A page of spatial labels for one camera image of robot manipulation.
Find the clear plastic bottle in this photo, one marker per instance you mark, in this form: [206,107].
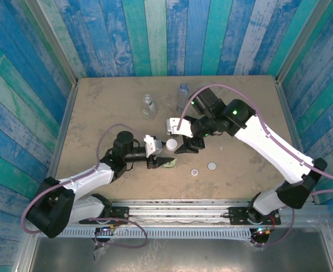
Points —
[149,110]

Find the grey bottle cap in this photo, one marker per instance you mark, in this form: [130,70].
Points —
[212,166]

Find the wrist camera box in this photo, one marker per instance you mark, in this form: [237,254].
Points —
[155,146]
[180,124]

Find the aluminium corner post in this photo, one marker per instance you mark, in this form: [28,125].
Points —
[57,48]
[300,42]

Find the aluminium table side rail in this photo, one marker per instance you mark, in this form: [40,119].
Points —
[64,124]
[291,122]

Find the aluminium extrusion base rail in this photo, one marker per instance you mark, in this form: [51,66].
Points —
[177,212]

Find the bottle cap with logo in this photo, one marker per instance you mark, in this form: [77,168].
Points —
[194,172]

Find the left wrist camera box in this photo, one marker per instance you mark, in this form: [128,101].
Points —
[155,146]

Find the clear bottle with green label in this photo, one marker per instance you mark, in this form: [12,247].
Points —
[170,165]

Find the blue tinted plastic bottle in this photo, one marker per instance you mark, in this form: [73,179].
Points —
[182,97]

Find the metal shelf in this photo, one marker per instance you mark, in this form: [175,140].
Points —
[183,255]

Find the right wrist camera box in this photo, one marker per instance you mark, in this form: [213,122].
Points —
[180,124]

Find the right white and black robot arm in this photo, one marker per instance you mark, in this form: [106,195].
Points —
[268,150]

